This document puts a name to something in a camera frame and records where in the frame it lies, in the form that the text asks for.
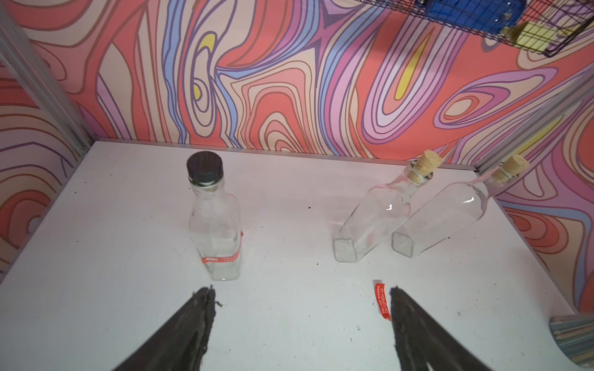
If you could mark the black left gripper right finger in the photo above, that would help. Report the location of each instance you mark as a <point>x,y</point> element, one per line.
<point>423,344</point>

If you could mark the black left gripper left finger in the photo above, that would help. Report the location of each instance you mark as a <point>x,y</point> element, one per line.
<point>181,343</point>

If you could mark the red label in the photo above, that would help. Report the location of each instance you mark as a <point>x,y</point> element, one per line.
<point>381,299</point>
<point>230,259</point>

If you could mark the clear glass bottle black cap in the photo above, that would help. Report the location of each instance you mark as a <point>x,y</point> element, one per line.
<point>215,220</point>

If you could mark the clear glass bottle cork stopper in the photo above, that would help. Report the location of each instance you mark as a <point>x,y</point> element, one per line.
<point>384,208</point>

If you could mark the clear square bottle with cork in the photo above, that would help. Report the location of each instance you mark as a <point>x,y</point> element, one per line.
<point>453,209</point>

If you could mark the blue plastic tool in basket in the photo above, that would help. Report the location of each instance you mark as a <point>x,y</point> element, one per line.
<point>489,16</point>

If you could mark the black wire basket back wall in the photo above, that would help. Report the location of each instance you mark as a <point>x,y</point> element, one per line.
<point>543,27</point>

